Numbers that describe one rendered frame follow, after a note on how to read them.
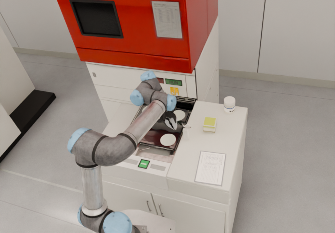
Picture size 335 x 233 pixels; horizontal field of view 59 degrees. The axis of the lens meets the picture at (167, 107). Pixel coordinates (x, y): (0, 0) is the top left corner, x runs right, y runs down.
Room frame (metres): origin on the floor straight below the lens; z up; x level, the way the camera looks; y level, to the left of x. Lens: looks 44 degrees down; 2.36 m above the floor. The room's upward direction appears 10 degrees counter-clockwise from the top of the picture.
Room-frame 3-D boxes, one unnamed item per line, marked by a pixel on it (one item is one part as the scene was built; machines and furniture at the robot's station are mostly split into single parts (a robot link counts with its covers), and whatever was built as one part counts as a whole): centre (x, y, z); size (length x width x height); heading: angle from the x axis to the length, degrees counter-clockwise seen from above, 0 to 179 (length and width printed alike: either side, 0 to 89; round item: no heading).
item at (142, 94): (1.11, 0.10, 1.41); 0.11 x 0.11 x 0.08; 56
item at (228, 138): (1.13, -0.22, 0.89); 0.62 x 0.35 x 0.14; 154
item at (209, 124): (1.21, -0.24, 1.00); 0.07 x 0.07 x 0.07; 68
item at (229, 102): (1.33, -0.39, 1.01); 0.07 x 0.07 x 0.10
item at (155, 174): (1.09, 0.30, 0.89); 0.55 x 0.09 x 0.14; 64
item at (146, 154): (1.14, 0.18, 0.87); 0.36 x 0.08 x 0.03; 64
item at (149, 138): (1.38, 0.08, 0.90); 0.34 x 0.34 x 0.01; 64
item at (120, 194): (1.26, 0.06, 0.41); 0.97 x 0.64 x 0.82; 64
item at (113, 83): (1.67, 0.16, 1.02); 0.82 x 0.03 x 0.40; 64
